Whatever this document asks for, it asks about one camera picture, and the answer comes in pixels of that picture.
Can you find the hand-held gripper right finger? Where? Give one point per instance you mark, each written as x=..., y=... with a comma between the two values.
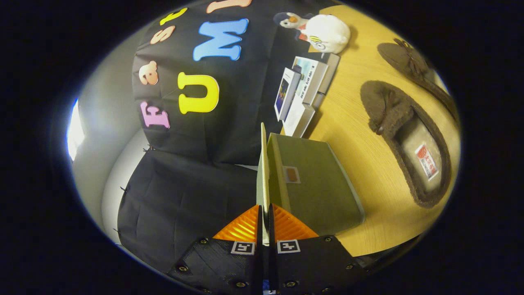
x=272, y=266

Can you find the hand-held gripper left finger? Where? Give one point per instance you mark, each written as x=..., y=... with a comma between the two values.
x=260, y=262

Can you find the green storage box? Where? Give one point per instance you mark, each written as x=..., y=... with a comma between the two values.
x=315, y=192

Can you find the brown fuzzy shoe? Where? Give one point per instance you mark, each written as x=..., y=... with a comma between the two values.
x=389, y=106
x=401, y=57

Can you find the blue cover book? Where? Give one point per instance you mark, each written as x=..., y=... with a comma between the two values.
x=286, y=92

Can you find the white book with printed spine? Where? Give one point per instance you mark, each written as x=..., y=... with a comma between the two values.
x=311, y=80

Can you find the dark grey book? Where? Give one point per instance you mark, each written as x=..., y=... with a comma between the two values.
x=330, y=71

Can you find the large ceiling light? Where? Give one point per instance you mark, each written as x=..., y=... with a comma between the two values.
x=75, y=131

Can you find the white plush toy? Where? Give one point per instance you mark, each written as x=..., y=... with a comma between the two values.
x=329, y=32

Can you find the penguin plush toy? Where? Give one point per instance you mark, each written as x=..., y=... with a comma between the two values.
x=291, y=20

